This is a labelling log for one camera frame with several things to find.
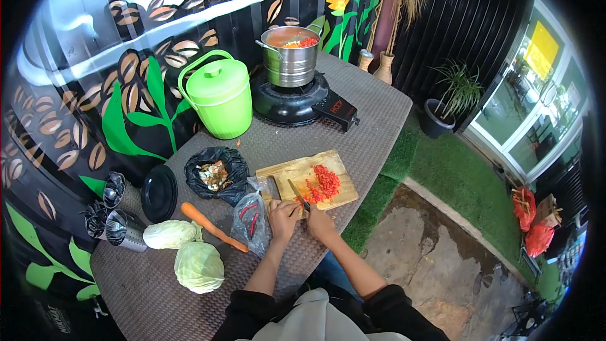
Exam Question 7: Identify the person's right hand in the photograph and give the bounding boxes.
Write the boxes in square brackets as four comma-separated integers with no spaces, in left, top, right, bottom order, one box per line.
[305,203,340,246]

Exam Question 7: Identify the person's left hand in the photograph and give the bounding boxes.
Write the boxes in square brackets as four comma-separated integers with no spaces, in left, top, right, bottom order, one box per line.
[267,199,302,245]

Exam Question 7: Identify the person's right fingers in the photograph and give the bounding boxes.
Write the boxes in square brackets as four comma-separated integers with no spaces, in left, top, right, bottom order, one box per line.
[305,203,323,231]

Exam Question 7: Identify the person's left fingers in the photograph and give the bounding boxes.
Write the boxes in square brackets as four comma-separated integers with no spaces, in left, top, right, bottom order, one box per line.
[269,199,302,215]

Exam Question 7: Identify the black handled kitchen knife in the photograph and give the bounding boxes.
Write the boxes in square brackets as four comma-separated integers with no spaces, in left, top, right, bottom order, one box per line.
[287,178,312,212]

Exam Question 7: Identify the wooden cutting board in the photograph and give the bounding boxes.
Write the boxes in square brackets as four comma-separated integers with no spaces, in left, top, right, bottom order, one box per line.
[255,150,359,212]

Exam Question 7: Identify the pile of chopped red chili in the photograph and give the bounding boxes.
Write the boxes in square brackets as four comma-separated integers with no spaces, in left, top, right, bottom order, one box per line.
[298,164,342,204]

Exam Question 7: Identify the clear plastic bag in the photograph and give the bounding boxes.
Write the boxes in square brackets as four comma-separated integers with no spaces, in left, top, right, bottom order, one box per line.
[230,176,274,257]

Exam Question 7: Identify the person's legs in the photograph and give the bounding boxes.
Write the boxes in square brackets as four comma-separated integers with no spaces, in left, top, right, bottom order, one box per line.
[310,251,364,303]

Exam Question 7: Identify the black plastic bag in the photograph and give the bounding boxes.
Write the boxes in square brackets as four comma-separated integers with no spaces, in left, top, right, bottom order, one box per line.
[184,146,251,207]

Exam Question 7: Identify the orange carrot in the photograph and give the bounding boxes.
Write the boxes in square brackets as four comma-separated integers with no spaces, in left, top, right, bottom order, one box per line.
[181,202,249,254]

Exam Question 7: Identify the vegetable scraps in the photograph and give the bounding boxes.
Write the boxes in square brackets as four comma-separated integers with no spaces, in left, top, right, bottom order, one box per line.
[196,160,229,193]

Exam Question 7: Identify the person's body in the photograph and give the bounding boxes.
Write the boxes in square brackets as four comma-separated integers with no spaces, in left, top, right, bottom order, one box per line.
[211,284,450,341]

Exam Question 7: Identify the black gas stove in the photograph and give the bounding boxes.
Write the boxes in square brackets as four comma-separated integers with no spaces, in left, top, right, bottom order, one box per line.
[249,69,360,133]

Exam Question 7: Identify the pale green cabbage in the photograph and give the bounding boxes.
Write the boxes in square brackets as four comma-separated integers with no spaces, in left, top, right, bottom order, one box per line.
[174,241,225,295]
[142,219,204,250]

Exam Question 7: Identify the green bucket with lid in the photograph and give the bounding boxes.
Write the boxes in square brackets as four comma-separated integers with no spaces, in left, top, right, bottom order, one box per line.
[177,49,253,140]

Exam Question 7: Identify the stack of black plates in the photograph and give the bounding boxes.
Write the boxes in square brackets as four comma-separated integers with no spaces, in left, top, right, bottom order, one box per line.
[140,164,179,224]

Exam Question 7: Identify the steel cooking pot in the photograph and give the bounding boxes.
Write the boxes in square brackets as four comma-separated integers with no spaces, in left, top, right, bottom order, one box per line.
[255,24,324,89]

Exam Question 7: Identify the chopped orange red vegetables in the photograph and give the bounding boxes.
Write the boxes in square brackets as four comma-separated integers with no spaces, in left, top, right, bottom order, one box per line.
[282,37,319,49]

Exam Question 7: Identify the small beige vase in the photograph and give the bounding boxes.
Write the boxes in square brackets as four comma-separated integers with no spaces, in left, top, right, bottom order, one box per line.
[357,49,375,73]

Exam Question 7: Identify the tall beige vase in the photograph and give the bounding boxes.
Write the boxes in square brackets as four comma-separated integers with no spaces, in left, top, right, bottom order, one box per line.
[373,51,395,86]

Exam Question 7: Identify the steel cutlery holder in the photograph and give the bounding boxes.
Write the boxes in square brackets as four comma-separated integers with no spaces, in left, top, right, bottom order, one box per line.
[104,209,148,253]

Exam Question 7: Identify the potted plant black pot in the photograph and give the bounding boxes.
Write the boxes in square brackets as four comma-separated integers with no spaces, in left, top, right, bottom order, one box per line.
[419,59,485,140]

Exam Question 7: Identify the steel holder with spoons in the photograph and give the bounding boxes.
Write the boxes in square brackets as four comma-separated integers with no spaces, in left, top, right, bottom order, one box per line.
[103,171,143,215]

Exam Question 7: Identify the steel holder with forks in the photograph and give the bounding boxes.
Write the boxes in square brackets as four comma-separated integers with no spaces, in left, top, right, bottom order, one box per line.
[80,200,110,241]

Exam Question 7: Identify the red plastic bag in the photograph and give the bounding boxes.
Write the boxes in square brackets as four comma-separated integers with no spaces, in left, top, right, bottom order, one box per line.
[512,187,538,233]
[525,224,556,259]

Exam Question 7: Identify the cardboard box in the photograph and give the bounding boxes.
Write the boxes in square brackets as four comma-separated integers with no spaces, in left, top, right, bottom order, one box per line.
[535,194,564,228]

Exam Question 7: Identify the glass door white frame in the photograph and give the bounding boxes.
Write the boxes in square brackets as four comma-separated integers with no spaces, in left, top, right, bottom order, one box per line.
[460,0,590,186]

